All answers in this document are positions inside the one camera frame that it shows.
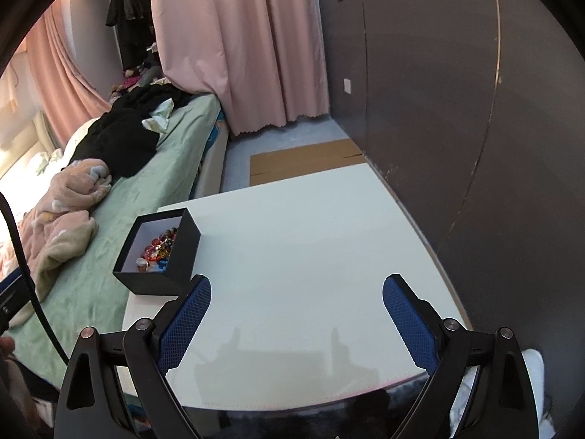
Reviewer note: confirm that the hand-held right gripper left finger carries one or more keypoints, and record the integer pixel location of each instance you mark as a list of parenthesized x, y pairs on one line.
[(187, 320)]

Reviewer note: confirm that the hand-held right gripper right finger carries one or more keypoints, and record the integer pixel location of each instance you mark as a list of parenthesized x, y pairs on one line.
[(406, 320)]

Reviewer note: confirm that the black jewelry box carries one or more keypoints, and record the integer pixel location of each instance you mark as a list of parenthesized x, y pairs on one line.
[(183, 256)]

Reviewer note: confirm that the gold butterfly pendant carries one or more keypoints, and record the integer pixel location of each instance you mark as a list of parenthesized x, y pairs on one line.
[(161, 250)]

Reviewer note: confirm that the person's left hand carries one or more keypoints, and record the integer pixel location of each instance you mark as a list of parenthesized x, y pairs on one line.
[(6, 348)]

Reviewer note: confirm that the pink fluffy blanket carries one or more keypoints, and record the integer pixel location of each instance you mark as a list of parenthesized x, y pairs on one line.
[(59, 210)]

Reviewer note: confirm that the bed with green sheet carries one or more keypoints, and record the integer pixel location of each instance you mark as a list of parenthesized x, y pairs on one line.
[(137, 192)]

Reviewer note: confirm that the beige headboard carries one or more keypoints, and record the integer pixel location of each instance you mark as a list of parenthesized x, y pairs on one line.
[(40, 130)]

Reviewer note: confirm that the white pillow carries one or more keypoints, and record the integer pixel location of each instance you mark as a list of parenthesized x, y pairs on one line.
[(75, 139)]

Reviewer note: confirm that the black clothes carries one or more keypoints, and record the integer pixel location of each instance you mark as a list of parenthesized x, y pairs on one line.
[(119, 141)]

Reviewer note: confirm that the flat cardboard sheet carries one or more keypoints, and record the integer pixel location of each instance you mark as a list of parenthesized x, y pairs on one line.
[(301, 160)]

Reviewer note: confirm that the pale green cloth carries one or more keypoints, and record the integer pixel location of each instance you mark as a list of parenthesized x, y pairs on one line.
[(157, 116)]

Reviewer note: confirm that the pink curtain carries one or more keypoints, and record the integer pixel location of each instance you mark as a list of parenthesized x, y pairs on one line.
[(228, 45), (59, 77)]

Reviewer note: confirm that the pile of colourful clothes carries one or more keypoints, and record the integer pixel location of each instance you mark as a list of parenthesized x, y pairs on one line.
[(135, 80)]

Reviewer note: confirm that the hanging dark clothes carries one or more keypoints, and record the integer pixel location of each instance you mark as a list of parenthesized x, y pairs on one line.
[(130, 13)]

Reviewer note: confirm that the white wall socket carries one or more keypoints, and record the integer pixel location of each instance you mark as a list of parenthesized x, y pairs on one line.
[(348, 86)]

